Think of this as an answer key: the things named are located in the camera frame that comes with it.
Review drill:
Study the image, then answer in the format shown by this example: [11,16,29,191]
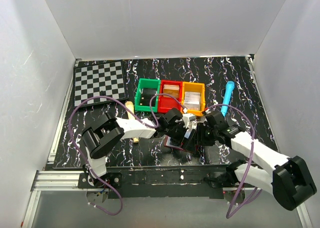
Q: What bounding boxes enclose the red leather card holder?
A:
[164,135,196,153]

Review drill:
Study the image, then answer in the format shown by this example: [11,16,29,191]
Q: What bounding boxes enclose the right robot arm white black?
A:
[195,111,317,211]

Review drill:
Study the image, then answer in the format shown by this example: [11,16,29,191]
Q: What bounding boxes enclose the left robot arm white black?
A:
[82,108,197,187]

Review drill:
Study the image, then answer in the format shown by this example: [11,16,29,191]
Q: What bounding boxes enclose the white card stack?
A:
[184,91,201,111]

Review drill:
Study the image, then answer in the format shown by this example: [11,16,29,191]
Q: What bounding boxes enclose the brown card stack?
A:
[162,84,180,99]

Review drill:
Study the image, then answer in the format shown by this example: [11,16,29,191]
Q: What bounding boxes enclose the black card in green bin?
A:
[139,88,158,106]

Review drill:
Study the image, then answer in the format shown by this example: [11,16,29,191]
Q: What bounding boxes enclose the red plastic bin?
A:
[157,80,183,114]

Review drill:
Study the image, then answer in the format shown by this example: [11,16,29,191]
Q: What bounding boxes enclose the wooden rolling pin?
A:
[125,100,139,144]

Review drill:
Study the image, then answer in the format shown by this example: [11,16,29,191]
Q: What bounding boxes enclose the green plastic bin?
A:
[134,78,161,113]

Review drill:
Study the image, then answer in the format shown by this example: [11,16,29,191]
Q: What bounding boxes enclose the orange plastic bin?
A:
[181,81,206,117]

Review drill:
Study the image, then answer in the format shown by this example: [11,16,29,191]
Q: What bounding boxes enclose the blue toy microphone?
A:
[220,81,235,117]

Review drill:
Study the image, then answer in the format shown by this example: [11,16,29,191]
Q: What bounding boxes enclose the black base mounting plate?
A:
[77,164,257,200]

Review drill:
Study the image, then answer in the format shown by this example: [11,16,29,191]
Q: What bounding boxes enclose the black and grey chessboard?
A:
[73,60,129,107]

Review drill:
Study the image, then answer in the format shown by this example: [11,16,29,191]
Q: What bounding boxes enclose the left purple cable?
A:
[67,93,188,216]

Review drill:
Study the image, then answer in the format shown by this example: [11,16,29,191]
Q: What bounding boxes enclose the purple cable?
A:
[203,104,263,219]
[67,93,188,216]

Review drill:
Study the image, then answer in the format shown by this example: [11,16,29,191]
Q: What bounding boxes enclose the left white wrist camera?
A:
[182,113,197,129]

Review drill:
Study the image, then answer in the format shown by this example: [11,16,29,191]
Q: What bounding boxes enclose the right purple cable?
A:
[203,104,263,219]

